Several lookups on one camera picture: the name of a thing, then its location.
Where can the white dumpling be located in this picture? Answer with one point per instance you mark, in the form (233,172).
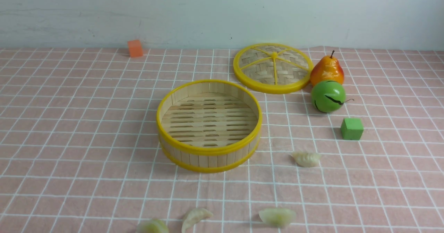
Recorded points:
(194,216)

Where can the pink checkered tablecloth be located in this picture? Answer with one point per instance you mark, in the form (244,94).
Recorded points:
(79,148)

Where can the green toy apple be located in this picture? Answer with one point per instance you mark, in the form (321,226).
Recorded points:
(328,96)

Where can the woven steamer lid yellow rim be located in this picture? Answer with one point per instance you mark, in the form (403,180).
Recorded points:
(272,68)

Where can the orange yellow toy pear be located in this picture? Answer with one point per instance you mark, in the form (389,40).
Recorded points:
(327,69)

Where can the greenish dumpling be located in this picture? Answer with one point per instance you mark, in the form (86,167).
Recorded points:
(152,226)

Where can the green foam cube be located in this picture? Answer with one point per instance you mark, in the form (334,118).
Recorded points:
(352,129)

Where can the pale green dumpling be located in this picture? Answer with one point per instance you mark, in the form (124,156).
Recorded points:
(277,217)

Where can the bamboo steamer tray yellow rim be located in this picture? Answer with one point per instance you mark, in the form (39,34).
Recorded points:
(209,126)

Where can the orange foam cube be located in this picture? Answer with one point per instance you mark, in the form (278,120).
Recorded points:
(135,48)

